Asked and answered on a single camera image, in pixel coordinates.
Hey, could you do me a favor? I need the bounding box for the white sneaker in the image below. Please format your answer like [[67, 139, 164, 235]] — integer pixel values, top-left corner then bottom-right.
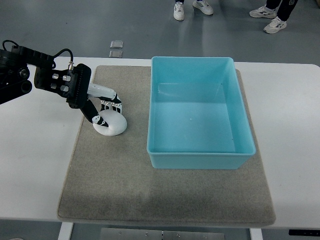
[[192, 0, 214, 16], [263, 16, 287, 34], [173, 1, 185, 21], [249, 6, 277, 19]]

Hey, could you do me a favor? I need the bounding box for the blue plastic box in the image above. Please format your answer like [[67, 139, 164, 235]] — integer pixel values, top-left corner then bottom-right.
[[147, 56, 256, 170]]

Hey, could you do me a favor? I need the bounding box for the white sneaker far left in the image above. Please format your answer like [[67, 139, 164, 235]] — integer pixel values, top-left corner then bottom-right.
[[173, 1, 185, 21]]

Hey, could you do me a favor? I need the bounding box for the lower floor socket plate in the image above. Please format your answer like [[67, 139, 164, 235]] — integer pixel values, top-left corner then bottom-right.
[[109, 50, 123, 58]]

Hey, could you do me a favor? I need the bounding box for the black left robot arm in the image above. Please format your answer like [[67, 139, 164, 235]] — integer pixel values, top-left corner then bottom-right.
[[0, 40, 91, 109]]

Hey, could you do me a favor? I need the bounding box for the metal plate under table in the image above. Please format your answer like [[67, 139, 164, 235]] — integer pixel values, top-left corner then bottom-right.
[[99, 228, 226, 240]]

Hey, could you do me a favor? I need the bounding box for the grey felt mat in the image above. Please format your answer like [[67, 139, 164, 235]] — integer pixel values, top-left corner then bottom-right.
[[57, 65, 276, 227]]

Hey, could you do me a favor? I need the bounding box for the white bunny toy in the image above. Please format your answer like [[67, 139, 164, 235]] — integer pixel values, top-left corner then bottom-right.
[[92, 109, 127, 136]]

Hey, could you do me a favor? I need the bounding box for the white table leg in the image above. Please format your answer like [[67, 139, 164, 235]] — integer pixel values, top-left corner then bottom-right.
[[57, 222, 74, 240], [249, 228, 263, 240]]

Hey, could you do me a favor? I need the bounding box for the right white table leg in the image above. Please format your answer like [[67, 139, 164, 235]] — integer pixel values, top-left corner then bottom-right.
[[249, 228, 263, 240]]

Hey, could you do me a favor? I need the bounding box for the white sneaker far right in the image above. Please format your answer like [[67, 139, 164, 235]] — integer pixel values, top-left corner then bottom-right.
[[263, 16, 287, 34]]

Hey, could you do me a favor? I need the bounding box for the floor socket plate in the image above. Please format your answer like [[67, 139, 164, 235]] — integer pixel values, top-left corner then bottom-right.
[[110, 40, 124, 49], [109, 50, 123, 58]]

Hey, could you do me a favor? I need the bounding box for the upper floor socket plate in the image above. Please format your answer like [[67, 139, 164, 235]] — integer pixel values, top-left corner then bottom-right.
[[110, 40, 124, 49]]

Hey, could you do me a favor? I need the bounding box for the black label under table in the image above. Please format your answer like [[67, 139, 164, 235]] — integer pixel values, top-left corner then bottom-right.
[[288, 229, 320, 237]]

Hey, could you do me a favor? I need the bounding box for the left white table leg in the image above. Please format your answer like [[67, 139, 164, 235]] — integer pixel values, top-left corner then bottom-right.
[[57, 222, 74, 240]]

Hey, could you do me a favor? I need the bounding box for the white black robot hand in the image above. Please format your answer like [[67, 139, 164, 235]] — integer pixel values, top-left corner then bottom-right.
[[80, 83, 123, 128]]

